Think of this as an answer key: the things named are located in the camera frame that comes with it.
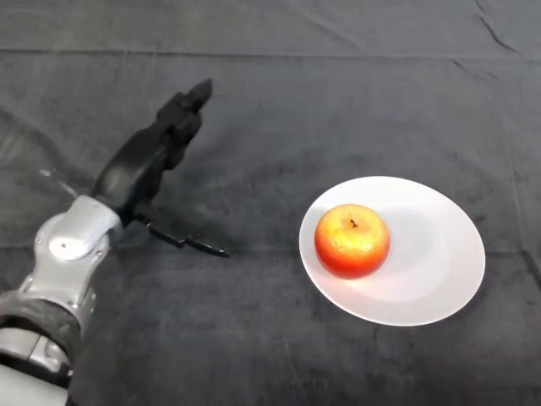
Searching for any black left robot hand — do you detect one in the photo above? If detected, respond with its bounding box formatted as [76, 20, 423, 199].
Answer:
[90, 78, 231, 258]

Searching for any red yellow apple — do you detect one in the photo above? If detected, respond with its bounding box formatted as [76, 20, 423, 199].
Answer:
[314, 203, 391, 280]

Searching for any white round plate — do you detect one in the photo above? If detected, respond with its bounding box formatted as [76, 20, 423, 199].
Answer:
[298, 175, 487, 327]

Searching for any black table cloth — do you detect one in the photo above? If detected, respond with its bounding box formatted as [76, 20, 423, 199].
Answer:
[0, 0, 541, 406]

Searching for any thin wrist cable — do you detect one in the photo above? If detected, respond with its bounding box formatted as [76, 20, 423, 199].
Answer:
[39, 168, 80, 200]

